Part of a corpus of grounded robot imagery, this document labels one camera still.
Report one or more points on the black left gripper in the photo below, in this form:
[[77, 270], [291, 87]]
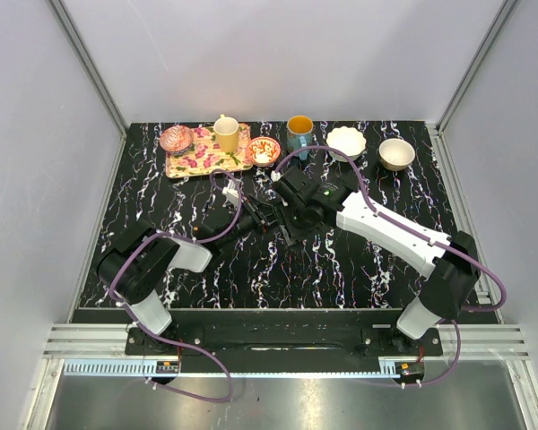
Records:
[[262, 212]]

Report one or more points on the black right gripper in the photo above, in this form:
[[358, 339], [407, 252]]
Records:
[[290, 207]]

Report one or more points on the black remote control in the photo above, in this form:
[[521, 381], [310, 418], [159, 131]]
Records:
[[289, 235]]

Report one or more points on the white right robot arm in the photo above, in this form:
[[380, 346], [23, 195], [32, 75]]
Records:
[[450, 279]]

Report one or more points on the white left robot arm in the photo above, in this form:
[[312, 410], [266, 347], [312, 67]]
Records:
[[138, 280]]

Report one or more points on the orange patterned bowl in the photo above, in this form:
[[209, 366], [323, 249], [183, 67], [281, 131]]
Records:
[[263, 151]]

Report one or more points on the blue mug orange inside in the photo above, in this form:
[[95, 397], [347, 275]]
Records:
[[299, 135]]

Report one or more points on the white scalloped bowl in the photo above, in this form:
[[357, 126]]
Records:
[[348, 140]]

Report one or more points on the floral rectangular tray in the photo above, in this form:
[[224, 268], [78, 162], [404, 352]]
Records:
[[205, 155]]

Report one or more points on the yellow mug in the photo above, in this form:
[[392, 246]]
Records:
[[226, 130]]

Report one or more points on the cream floral bowl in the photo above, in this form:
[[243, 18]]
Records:
[[396, 154]]

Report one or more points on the pink patterned bowl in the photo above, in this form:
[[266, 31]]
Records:
[[177, 140]]

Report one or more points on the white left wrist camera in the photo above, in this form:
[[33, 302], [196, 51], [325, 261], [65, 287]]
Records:
[[232, 193]]

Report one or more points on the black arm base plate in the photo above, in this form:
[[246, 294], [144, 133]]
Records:
[[382, 340]]

